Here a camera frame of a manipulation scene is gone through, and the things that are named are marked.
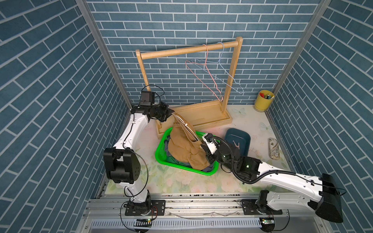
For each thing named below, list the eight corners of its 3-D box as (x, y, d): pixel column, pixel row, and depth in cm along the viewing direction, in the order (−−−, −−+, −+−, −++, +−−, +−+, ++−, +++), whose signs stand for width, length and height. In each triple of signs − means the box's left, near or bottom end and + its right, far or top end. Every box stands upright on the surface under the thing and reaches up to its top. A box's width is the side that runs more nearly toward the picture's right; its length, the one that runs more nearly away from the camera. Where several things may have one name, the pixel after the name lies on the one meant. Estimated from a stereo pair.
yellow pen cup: (254, 113, 120) (261, 99, 108) (251, 104, 127) (257, 89, 115) (268, 113, 120) (277, 99, 108) (264, 104, 127) (271, 90, 115)
